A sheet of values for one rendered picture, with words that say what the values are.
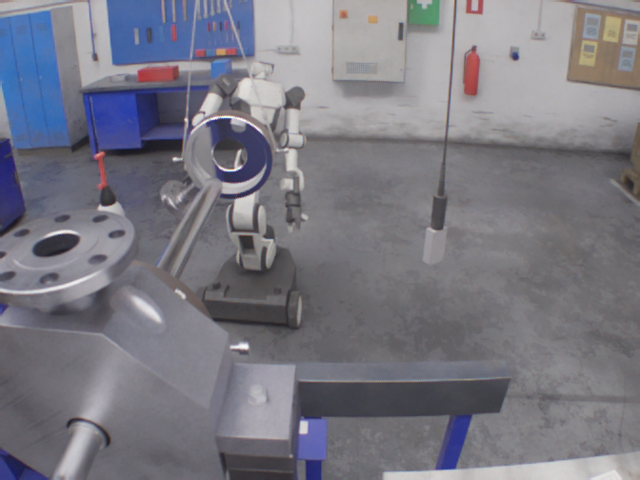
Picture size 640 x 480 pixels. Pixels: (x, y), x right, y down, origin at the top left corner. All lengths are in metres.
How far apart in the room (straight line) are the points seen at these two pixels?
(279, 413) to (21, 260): 0.49
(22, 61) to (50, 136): 1.00
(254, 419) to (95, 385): 0.27
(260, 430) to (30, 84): 5.98
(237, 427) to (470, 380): 0.67
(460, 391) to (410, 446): 0.94
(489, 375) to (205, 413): 0.79
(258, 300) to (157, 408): 1.94
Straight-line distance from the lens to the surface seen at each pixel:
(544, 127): 6.43
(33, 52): 6.42
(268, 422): 0.85
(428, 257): 1.66
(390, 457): 2.20
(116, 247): 0.76
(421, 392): 1.31
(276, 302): 2.69
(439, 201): 1.57
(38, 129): 6.62
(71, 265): 0.74
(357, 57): 5.48
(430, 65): 5.89
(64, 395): 0.88
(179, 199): 2.17
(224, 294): 2.77
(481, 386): 1.34
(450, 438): 1.50
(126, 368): 0.77
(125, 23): 6.30
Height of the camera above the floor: 1.76
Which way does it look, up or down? 29 degrees down
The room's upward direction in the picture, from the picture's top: straight up
